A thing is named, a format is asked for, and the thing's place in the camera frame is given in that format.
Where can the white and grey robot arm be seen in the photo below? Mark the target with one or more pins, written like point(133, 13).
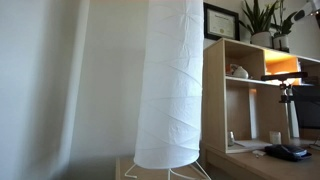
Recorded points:
point(312, 7)

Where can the white paper floor lamp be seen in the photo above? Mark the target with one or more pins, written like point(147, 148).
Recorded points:
point(169, 123)

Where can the white ceramic teapot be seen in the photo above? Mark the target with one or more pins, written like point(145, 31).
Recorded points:
point(240, 72)

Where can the black framed certificate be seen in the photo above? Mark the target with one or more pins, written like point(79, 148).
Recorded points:
point(220, 23)

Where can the wooden shelf desk unit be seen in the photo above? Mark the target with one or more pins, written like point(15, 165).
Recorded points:
point(250, 109)

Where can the snake plant in white pot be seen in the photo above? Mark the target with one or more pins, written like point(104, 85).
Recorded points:
point(259, 23)

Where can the small white candle jar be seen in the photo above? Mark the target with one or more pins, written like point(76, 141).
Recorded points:
point(275, 137)

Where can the small plant in white pot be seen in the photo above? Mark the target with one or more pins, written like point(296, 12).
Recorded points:
point(283, 27)

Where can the black camera on stand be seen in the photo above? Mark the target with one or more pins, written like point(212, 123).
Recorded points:
point(285, 97)

